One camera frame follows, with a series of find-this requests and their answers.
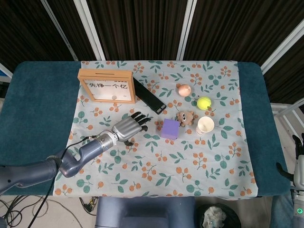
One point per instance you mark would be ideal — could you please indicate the wooden frame coin box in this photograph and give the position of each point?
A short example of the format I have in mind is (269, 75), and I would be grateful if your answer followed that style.
(107, 92)

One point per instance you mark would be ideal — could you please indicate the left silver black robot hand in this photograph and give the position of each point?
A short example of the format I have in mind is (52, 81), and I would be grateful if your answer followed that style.
(124, 129)

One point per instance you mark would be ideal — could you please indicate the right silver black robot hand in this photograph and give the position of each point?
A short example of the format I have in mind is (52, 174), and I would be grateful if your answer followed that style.
(299, 175)

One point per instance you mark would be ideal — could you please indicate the black trash bin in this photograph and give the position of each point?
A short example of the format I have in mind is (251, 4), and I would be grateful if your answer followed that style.
(234, 218)

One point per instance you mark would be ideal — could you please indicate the black power plug cluster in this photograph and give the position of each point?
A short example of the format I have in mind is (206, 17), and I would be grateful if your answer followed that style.
(89, 205)

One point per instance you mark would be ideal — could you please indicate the teal table cover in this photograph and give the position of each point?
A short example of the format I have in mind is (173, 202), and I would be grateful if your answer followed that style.
(35, 107)

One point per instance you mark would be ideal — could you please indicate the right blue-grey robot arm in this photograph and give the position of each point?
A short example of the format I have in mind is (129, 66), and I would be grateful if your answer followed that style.
(298, 209)

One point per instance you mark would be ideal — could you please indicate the white metal rack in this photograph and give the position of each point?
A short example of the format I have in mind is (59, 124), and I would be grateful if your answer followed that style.
(286, 109)

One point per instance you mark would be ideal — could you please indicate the yellow tennis ball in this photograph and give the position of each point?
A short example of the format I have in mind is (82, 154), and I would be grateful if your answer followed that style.
(204, 103)

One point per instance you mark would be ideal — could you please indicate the white paper cup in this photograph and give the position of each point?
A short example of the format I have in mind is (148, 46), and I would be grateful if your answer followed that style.
(204, 126)

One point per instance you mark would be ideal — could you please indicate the brown plush toy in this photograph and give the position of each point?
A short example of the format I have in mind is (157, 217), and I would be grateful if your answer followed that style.
(186, 118)

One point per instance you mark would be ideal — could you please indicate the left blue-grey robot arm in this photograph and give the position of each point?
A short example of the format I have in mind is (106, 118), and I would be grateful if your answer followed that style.
(71, 161)

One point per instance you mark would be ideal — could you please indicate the crumpled white paper waste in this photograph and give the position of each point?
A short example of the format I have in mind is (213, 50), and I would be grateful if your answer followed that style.
(215, 215)

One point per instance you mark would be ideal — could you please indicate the dark slatted folding screen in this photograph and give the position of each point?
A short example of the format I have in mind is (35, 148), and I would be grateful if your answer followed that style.
(147, 28)

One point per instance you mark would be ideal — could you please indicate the blue white sign board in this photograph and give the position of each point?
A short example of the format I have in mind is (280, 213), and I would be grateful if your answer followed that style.
(3, 72)

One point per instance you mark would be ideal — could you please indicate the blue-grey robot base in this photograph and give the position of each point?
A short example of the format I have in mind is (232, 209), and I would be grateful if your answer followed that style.
(145, 212)

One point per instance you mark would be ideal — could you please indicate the floral leaf tablecloth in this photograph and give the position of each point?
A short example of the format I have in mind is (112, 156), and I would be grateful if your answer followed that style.
(154, 166)

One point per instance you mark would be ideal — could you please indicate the pink peach ball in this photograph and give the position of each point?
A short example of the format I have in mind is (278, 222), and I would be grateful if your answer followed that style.
(184, 90)

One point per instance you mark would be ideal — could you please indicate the black rectangular case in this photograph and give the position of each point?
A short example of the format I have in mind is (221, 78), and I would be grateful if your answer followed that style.
(148, 96)

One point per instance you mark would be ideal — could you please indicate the purple foam cube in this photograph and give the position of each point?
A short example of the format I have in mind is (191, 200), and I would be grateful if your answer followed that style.
(169, 129)

